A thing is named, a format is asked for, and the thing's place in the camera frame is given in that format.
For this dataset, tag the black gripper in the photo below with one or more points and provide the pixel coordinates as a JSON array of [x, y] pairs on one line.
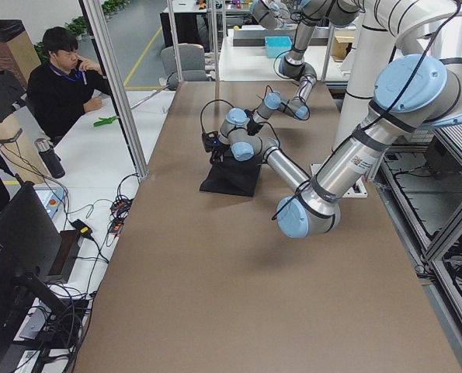
[[253, 127], [219, 152]]

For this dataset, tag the black t-shirt with logo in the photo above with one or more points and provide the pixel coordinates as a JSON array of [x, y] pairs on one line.
[[233, 177]]

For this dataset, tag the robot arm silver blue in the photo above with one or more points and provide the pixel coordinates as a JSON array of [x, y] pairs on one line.
[[275, 14], [408, 70]]

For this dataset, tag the blue plastic bin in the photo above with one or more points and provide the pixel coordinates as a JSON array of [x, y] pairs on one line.
[[277, 45]]

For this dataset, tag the grey office chair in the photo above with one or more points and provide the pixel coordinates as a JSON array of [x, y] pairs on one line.
[[192, 64]]

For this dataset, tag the green toy on table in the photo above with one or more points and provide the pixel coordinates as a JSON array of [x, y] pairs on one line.
[[104, 121]]

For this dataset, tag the grey orange usb hub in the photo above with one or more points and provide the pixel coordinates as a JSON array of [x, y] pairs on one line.
[[115, 227], [121, 207]]

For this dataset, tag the black power adapter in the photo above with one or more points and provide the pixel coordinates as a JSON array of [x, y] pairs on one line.
[[82, 228]]

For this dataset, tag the seated person in black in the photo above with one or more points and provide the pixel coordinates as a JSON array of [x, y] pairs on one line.
[[61, 89]]

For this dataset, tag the black water bottle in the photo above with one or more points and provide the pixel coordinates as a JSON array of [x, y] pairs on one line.
[[50, 159]]

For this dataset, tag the teach pendant blue grey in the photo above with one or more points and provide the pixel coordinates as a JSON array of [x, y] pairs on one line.
[[51, 198]]

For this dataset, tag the black computer monitor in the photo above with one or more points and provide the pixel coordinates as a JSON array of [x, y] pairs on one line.
[[29, 244]]

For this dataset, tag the aluminium frame cage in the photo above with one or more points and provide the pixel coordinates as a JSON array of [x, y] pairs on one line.
[[97, 29]]

